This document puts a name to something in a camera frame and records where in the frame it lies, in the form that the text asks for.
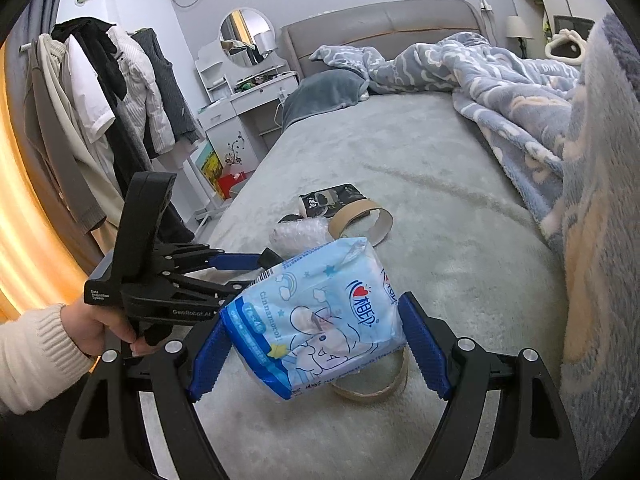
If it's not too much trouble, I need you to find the cardboard tape ring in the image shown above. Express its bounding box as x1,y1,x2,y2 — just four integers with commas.
328,346,410,404

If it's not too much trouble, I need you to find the blue tissue pack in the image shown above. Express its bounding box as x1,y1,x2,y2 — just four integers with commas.
221,237,406,400

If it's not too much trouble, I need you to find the left forearm cream sweater sleeve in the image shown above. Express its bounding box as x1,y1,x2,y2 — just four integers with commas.
0,304,94,415

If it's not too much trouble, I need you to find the left hand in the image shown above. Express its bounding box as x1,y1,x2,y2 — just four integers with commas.
60,298,156,356

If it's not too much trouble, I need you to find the red box on floor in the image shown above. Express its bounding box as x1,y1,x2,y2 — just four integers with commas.
217,171,250,200

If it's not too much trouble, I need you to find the black foil packet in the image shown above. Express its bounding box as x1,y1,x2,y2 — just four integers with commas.
298,183,366,219

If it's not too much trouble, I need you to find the grey green bed sheet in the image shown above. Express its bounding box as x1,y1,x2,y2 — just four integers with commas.
194,90,566,480

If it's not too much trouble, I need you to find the tall cardboard tape core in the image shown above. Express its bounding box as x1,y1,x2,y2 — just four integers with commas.
328,199,394,247

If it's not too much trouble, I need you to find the white dressing table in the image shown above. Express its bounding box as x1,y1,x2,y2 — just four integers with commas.
195,42,298,174

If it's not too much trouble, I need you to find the clothes rack with garments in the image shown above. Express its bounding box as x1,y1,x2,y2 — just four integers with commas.
25,18,203,252

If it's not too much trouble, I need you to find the blue grey pillow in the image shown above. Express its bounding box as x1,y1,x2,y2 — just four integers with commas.
282,68,369,131

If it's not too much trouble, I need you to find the round vanity mirror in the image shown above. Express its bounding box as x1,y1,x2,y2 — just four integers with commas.
219,8,277,68

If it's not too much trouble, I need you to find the blue patterned fleece blanket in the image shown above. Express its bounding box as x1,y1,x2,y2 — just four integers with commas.
312,14,639,478

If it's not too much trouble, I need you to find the grey upholstered headboard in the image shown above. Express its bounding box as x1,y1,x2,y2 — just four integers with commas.
277,0,487,79

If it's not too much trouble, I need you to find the cream cat bed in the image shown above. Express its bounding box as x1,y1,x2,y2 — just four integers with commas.
544,28,587,66

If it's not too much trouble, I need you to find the bedside table lamp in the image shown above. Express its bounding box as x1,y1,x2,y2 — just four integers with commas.
506,15,534,58

